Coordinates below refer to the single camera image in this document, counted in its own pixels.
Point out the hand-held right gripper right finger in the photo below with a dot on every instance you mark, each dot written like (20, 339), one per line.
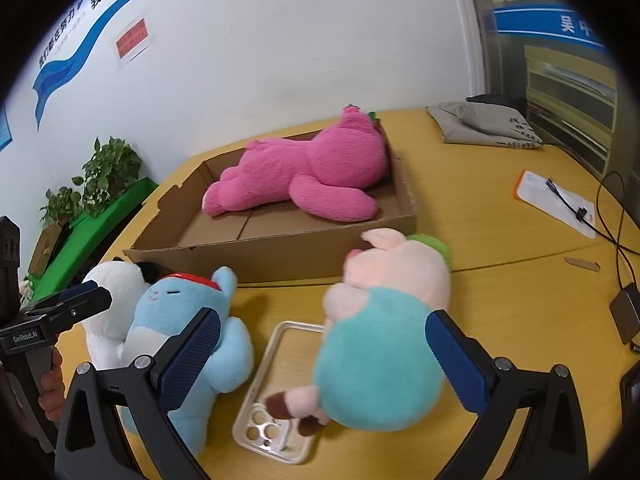
(457, 360)

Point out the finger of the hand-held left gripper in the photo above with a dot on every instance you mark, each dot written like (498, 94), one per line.
(80, 290)
(85, 307)

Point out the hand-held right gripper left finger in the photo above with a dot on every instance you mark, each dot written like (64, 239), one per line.
(192, 355)

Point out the white plush toy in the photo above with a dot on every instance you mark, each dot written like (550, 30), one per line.
(110, 290)

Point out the blue plush toy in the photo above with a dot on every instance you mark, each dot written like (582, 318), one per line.
(165, 310)

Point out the pink pig plush teal body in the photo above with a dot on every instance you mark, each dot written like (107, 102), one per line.
(380, 360)

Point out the brown cardboard box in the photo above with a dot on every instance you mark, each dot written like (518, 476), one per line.
(300, 255)

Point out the pink plush bear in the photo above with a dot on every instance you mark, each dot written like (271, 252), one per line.
(310, 175)

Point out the person's left hand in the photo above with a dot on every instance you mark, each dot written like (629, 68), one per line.
(52, 390)

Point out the green planter shelf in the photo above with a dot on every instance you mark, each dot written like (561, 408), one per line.
(100, 230)

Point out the small green potted plant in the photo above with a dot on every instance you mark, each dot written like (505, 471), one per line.
(60, 205)

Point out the clear phone case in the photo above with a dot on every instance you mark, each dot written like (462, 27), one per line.
(260, 430)

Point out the small cardboard strip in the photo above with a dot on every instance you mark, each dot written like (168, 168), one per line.
(582, 263)

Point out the grey power adapter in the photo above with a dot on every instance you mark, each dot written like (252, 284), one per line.
(625, 315)

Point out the grey cloth bag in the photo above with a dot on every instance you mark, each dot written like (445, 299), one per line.
(475, 120)

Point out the yellow display rack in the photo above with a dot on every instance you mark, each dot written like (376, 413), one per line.
(531, 85)

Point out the blue window banner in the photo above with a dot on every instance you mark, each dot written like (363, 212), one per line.
(530, 22)

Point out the blue wave wall decal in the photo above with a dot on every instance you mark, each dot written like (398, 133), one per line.
(55, 75)

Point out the red wall sign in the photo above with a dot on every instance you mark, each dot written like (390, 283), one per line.
(131, 40)

